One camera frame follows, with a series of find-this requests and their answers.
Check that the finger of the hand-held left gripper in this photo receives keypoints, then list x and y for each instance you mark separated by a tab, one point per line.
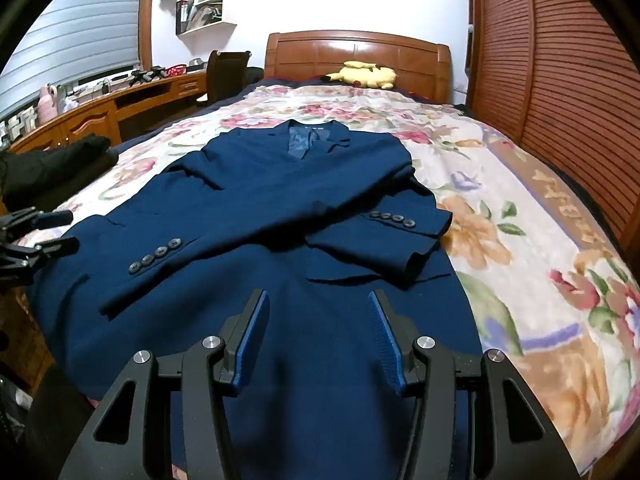
55	218
57	247

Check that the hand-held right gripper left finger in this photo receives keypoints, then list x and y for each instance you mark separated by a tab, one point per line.
250	340

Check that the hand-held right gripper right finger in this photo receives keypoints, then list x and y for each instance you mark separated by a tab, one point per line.
387	345

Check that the blue suit jacket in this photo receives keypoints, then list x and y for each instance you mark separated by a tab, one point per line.
300	200

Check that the black folded clothes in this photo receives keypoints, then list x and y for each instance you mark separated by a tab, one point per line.
55	165

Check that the wooden desk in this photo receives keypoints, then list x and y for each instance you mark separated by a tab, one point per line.
90	122

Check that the pink thermos jug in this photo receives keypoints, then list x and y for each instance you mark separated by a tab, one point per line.
48	105

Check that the black hand-held device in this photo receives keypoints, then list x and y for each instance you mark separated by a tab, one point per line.
147	75

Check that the bed with floral cover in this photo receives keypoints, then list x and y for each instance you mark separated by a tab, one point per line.
500	210

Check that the grey window blind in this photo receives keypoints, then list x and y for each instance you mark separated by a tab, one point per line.
75	35

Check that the red basket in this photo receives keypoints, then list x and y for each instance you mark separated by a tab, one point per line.
176	71

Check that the grey storage box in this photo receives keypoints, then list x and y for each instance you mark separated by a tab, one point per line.
196	65

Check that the dark wooden chair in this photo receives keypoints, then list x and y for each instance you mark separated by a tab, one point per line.
227	75

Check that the black binders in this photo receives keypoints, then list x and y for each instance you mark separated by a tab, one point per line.
181	17

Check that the stack of books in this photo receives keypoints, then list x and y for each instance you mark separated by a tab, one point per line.
205	17

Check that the yellow plush toy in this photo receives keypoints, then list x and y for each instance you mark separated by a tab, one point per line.
365	76

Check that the wooden bed headboard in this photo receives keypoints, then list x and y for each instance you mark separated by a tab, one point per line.
310	55

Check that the wooden louvred wardrobe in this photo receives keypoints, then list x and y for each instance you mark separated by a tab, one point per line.
560	85

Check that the wooden window frame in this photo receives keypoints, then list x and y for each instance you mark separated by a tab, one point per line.
146	20

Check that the white wall shelf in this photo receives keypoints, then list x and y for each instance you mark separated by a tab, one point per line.
230	10

